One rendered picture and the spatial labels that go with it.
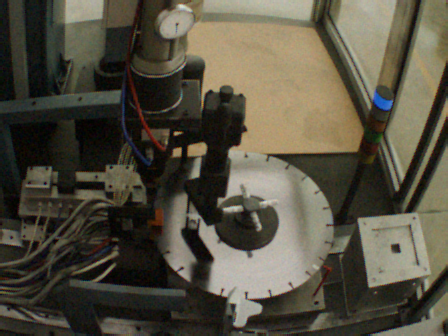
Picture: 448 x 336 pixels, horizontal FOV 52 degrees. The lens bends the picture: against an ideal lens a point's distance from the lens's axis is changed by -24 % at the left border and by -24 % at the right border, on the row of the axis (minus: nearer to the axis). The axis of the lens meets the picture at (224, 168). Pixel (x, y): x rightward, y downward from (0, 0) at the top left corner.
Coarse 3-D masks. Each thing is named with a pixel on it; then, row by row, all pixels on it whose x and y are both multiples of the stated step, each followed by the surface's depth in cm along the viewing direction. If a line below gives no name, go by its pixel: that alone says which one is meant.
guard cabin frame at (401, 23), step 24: (408, 0) 111; (408, 24) 115; (336, 48) 177; (408, 48) 120; (384, 72) 136; (360, 96) 158; (432, 120) 110; (384, 144) 143; (384, 168) 141; (408, 168) 125; (432, 168) 112
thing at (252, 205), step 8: (248, 192) 100; (248, 200) 98; (256, 200) 98; (272, 200) 99; (224, 208) 97; (232, 208) 97; (240, 208) 98; (248, 208) 97; (256, 208) 97; (248, 216) 98; (256, 216) 97; (256, 224) 96
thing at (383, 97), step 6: (378, 90) 99; (384, 90) 99; (390, 90) 100; (378, 96) 99; (384, 96) 98; (390, 96) 99; (378, 102) 99; (384, 102) 98; (390, 102) 98; (384, 108) 100
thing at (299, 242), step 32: (256, 160) 112; (160, 192) 104; (256, 192) 107; (288, 192) 107; (320, 192) 108; (192, 224) 100; (288, 224) 102; (320, 224) 103; (192, 256) 96; (224, 256) 97; (256, 256) 97; (288, 256) 98; (320, 256) 98; (224, 288) 92; (256, 288) 93; (288, 288) 93
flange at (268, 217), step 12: (228, 204) 103; (240, 204) 103; (228, 216) 101; (240, 216) 100; (264, 216) 102; (276, 216) 102; (216, 228) 100; (228, 228) 99; (240, 228) 99; (252, 228) 99; (264, 228) 100; (276, 228) 100; (228, 240) 98; (240, 240) 98; (252, 240) 98; (264, 240) 99
